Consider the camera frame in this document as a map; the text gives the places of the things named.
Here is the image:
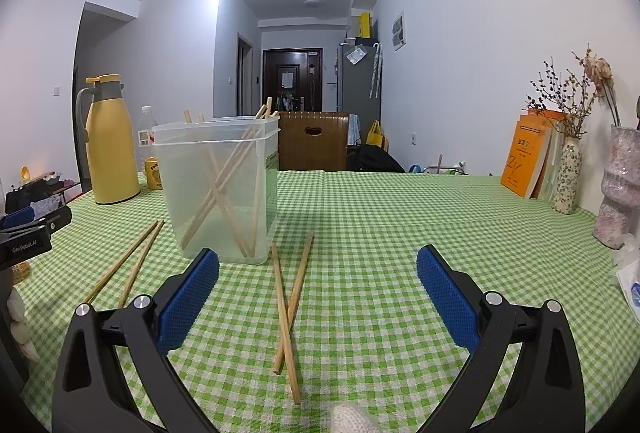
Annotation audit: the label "white wall panel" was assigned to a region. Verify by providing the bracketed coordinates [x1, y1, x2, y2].
[391, 10, 407, 52]

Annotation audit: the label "pink speckled vase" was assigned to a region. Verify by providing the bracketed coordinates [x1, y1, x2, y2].
[593, 124, 640, 250]

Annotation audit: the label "floral ceramic vase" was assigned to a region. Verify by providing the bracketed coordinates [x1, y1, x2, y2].
[552, 136, 583, 215]

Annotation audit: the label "yellow thermos jug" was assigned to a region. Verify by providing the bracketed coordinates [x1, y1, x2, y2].
[75, 74, 141, 206]

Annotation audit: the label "brown wooden chair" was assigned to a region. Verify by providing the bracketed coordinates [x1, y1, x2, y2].
[277, 111, 351, 172]

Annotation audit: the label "yellow tote bag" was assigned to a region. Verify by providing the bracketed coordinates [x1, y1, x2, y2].
[366, 120, 388, 148]

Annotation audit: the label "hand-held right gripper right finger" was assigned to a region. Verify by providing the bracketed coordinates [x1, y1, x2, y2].
[416, 244, 586, 433]

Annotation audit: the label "black bag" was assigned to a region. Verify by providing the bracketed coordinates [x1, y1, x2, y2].
[347, 144, 406, 172]

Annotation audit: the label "person's left hand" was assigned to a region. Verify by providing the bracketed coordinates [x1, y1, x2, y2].
[6, 285, 41, 364]

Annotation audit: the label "clear plastic water bottle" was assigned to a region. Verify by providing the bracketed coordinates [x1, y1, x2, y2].
[137, 106, 160, 164]

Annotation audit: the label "clear plastic container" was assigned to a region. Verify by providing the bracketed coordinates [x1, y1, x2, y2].
[151, 115, 281, 265]

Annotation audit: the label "green checkered tablecloth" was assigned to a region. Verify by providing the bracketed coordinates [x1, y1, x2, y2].
[10, 170, 640, 433]

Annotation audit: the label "thin orange book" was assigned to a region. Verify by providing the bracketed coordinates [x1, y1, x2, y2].
[517, 109, 568, 134]

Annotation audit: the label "dark dried twigs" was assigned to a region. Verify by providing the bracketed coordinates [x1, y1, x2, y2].
[527, 58, 601, 138]

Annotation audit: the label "white book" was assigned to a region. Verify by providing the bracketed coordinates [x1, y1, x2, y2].
[535, 128, 566, 201]

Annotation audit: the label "thick orange book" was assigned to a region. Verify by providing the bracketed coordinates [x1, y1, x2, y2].
[500, 120, 551, 200]

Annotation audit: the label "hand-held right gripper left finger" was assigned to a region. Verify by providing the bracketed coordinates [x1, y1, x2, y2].
[51, 247, 221, 433]

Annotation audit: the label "yellow bear mug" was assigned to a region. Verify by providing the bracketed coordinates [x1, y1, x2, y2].
[144, 157, 163, 190]

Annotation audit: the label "metal frame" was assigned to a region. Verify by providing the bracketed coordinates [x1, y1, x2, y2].
[407, 155, 468, 176]

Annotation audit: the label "dark entrance door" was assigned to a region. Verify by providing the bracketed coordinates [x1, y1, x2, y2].
[262, 48, 323, 114]

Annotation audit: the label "black clothes rack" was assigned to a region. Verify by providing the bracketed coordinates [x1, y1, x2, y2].
[5, 170, 81, 214]

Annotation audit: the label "brown interior door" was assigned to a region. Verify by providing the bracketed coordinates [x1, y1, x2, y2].
[236, 32, 254, 116]

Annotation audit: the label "grey refrigerator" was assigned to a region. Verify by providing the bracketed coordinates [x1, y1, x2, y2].
[337, 44, 383, 148]

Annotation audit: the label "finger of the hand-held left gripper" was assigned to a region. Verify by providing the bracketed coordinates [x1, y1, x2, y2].
[0, 205, 74, 244]
[0, 206, 36, 230]

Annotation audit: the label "white folded umbrella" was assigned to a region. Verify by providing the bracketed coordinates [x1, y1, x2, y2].
[369, 42, 385, 100]

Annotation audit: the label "white paper bag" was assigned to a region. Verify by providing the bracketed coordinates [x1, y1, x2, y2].
[612, 238, 640, 321]

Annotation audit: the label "person's right hand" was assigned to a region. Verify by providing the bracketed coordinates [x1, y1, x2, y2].
[331, 404, 381, 433]

